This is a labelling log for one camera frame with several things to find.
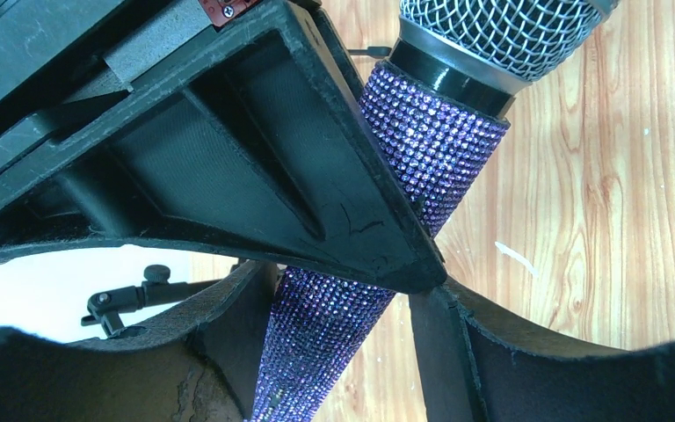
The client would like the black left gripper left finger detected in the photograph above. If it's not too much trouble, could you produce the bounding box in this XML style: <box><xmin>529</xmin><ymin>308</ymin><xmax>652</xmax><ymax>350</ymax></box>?
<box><xmin>0</xmin><ymin>261</ymin><xmax>279</xmax><ymax>421</ymax></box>

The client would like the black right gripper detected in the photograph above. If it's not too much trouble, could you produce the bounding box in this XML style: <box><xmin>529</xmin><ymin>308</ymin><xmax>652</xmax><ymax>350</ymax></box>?
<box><xmin>0</xmin><ymin>1</ymin><xmax>446</xmax><ymax>293</ymax></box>

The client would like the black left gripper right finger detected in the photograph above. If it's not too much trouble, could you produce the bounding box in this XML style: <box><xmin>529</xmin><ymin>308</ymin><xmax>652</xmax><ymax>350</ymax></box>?
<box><xmin>409</xmin><ymin>279</ymin><xmax>675</xmax><ymax>421</ymax></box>

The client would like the purple glitter microphone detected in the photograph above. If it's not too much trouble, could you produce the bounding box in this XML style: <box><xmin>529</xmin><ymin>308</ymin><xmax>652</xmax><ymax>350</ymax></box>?
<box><xmin>251</xmin><ymin>1</ymin><xmax>616</xmax><ymax>421</ymax></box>

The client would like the round base microphone stand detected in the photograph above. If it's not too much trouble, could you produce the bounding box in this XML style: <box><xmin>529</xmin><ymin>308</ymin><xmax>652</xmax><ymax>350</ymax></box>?
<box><xmin>80</xmin><ymin>265</ymin><xmax>219</xmax><ymax>338</ymax></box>

